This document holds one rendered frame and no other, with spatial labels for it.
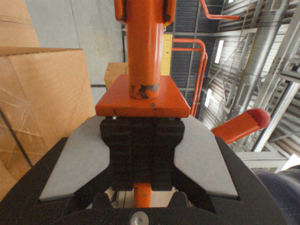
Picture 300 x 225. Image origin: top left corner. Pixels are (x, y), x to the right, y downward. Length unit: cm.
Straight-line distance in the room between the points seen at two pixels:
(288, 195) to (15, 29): 115
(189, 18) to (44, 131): 1102
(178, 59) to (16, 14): 1034
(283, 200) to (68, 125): 39
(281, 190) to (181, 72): 1098
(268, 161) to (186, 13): 1008
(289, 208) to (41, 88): 41
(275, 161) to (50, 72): 233
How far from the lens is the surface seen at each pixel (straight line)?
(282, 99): 256
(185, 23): 1099
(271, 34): 586
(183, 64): 1111
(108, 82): 193
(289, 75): 236
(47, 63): 22
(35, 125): 20
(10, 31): 99
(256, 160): 217
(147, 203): 19
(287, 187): 36
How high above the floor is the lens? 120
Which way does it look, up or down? 2 degrees up
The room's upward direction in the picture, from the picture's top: 90 degrees clockwise
